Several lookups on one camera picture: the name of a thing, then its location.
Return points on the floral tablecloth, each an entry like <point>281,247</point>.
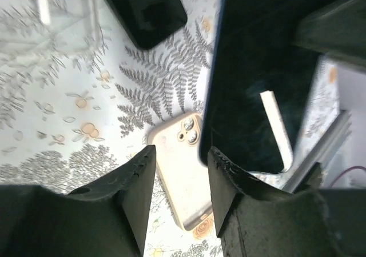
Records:
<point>66,121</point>

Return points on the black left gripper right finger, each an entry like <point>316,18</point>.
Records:
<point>253,218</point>

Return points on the beige phone case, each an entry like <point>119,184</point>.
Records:
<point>183,176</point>

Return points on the clear magsafe phone case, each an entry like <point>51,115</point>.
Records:
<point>42,28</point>

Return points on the dark smartphone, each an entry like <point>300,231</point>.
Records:
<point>149,22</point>

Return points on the aluminium rail frame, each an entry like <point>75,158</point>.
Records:
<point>321,153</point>

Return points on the blue smartphone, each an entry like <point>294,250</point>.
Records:
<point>259,83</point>

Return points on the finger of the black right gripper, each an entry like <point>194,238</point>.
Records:
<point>337,30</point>

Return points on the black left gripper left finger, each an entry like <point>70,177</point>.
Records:
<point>107,217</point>

